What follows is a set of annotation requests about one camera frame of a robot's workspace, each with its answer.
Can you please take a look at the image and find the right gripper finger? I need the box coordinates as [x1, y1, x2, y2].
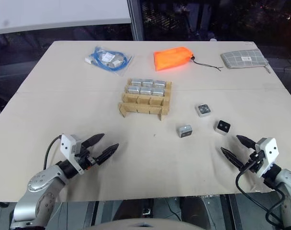
[235, 135, 257, 150]
[220, 147, 245, 171]

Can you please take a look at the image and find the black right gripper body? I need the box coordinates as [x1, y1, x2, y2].
[242, 148, 264, 174]

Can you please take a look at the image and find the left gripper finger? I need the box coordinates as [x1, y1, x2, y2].
[82, 133, 105, 150]
[96, 143, 119, 166]

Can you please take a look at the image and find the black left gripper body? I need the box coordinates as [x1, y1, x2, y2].
[76, 141, 99, 171]

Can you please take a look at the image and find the wooden slotted rack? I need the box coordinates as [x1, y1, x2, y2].
[118, 78, 173, 121]

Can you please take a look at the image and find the white cube with black face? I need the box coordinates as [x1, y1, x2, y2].
[213, 119, 231, 137]

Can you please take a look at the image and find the grey checked zip pouch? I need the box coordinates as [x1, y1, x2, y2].
[220, 48, 272, 74]

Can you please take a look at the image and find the white board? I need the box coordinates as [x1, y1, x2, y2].
[0, 0, 132, 36]

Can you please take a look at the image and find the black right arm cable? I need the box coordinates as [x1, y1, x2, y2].
[235, 164, 288, 226]

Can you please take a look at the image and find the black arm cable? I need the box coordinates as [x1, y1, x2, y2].
[235, 164, 288, 226]
[44, 135, 64, 169]

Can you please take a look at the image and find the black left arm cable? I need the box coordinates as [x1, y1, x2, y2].
[44, 135, 64, 169]

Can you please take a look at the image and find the silver table frame bar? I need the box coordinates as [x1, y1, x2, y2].
[225, 194, 240, 230]

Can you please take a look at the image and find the blue coiled cable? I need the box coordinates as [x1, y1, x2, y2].
[90, 46, 133, 72]

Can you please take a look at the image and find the bagged blue cable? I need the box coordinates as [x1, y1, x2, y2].
[84, 45, 135, 77]

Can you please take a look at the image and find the black pouch drawstring cord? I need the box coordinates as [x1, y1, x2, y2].
[190, 55, 224, 72]

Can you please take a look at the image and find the orange drawstring pouch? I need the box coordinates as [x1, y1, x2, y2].
[153, 46, 194, 72]

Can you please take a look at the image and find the grey metal post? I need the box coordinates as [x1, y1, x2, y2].
[127, 0, 145, 42]

